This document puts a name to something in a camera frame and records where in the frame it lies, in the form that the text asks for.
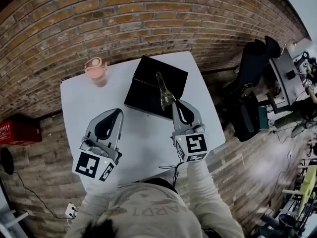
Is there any person's left forearm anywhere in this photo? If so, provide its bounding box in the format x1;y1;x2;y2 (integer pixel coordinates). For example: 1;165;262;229
81;175;120;223

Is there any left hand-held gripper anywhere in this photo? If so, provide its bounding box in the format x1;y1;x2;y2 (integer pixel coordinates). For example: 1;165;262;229
71;108;125;183

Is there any white desk lamp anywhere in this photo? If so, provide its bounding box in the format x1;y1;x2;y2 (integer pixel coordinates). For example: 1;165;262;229
281;39;298;57

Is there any green storage box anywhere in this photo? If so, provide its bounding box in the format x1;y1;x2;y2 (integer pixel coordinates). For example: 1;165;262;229
258;105;269;131

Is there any yellow-green panel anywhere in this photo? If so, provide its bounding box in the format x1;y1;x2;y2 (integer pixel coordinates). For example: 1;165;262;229
298;166;317;208

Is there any black round stand base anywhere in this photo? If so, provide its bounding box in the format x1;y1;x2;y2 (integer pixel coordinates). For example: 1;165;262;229
0;147;14;176

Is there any white power strip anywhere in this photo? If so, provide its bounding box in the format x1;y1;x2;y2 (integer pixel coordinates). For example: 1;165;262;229
64;202;79;220

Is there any person's right forearm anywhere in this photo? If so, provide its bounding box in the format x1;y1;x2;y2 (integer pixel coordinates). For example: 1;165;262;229
185;159;221;223

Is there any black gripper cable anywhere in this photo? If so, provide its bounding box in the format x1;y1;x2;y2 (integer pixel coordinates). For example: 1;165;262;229
158;147;184;191

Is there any person's torso beige sweatshirt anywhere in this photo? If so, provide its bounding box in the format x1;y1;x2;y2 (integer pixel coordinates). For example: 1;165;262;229
64;182;246;238

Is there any black office chair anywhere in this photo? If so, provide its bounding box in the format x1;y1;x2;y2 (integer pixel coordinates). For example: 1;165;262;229
226;35;282;143

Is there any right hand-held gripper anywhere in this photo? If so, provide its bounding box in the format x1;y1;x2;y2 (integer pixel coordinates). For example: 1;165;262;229
170;100;211;164

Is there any black floor cable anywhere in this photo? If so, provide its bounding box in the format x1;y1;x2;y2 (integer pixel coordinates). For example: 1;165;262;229
11;171;73;220

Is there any red plastic crate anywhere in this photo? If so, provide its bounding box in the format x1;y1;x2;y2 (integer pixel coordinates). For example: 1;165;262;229
0;119;43;146

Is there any pink drinking bottle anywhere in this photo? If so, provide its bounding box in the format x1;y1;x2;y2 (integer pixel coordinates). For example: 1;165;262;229
84;57;109;88

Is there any clear glass piece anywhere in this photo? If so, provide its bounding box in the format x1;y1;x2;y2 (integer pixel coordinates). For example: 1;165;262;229
155;71;178;112

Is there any dark grey desk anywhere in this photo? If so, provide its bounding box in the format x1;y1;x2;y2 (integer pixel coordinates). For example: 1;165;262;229
268;49;306;114

